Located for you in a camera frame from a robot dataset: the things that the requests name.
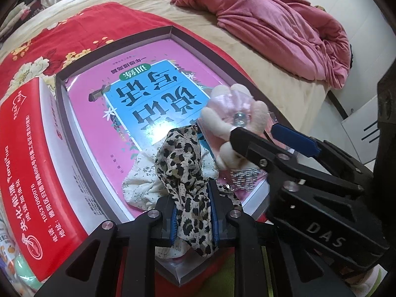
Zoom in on pink duvet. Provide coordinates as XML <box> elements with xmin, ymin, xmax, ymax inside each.
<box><xmin>128</xmin><ymin>0</ymin><xmax>350</xmax><ymax>89</ymax></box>

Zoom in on plush toy with silver tiara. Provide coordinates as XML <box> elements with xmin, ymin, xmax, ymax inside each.
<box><xmin>199</xmin><ymin>83</ymin><xmax>270</xmax><ymax>189</ymax></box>

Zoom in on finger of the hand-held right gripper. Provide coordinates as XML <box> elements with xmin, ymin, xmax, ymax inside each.
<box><xmin>272</xmin><ymin>123</ymin><xmax>375</xmax><ymax>180</ymax></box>
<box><xmin>229</xmin><ymin>126</ymin><xmax>366</xmax><ymax>198</ymax></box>

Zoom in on white board with black lines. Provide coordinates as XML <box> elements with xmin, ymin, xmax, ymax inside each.
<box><xmin>340</xmin><ymin>97</ymin><xmax>381</xmax><ymax>164</ymax></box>

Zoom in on leopard print scrunchie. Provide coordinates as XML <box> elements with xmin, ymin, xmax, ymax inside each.
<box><xmin>155</xmin><ymin>124</ymin><xmax>243</xmax><ymax>259</ymax></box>

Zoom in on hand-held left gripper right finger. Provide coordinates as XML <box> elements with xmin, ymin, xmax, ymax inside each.
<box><xmin>208</xmin><ymin>179</ymin><xmax>355</xmax><ymax>297</ymax></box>

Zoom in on dark bed frame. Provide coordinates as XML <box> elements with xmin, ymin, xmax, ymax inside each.
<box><xmin>327</xmin><ymin>89</ymin><xmax>347</xmax><ymax>119</ymax></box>

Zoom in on white floral scrunchie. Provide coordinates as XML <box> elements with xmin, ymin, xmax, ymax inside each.
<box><xmin>122</xmin><ymin>147</ymin><xmax>223</xmax><ymax>260</ymax></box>

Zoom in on red floral blanket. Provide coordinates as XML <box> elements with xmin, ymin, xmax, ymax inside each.
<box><xmin>0</xmin><ymin>1</ymin><xmax>174</xmax><ymax>297</ymax></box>

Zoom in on mint green soft pouch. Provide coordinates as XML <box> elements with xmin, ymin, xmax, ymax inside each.
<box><xmin>14</xmin><ymin>252</ymin><xmax>42</xmax><ymax>291</ymax></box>

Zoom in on dark shallow box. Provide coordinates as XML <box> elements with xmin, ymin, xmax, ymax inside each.
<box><xmin>55</xmin><ymin>25</ymin><xmax>294</xmax><ymax>287</ymax></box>

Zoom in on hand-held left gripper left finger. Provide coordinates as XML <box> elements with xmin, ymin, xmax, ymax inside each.
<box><xmin>40</xmin><ymin>196</ymin><xmax>180</xmax><ymax>297</ymax></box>

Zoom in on pink blue book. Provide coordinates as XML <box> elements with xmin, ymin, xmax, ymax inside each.
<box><xmin>65</xmin><ymin>37</ymin><xmax>270</xmax><ymax>220</ymax></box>

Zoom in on beige bed sheet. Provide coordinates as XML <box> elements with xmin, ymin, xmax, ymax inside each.
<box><xmin>0</xmin><ymin>0</ymin><xmax>328</xmax><ymax>130</ymax></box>

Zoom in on red tissue box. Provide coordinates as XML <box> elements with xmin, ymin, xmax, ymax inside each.
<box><xmin>0</xmin><ymin>77</ymin><xmax>93</xmax><ymax>285</ymax></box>

